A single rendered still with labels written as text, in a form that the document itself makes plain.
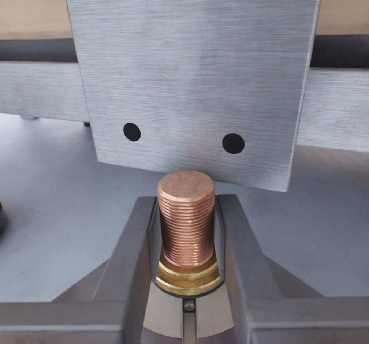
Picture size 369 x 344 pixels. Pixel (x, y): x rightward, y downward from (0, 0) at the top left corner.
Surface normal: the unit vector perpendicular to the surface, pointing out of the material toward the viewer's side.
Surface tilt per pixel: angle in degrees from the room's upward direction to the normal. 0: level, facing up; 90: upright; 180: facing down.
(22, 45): 90
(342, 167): 180
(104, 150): 90
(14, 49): 90
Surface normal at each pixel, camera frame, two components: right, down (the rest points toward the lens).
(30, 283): -0.03, -0.89
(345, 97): -0.35, 0.44
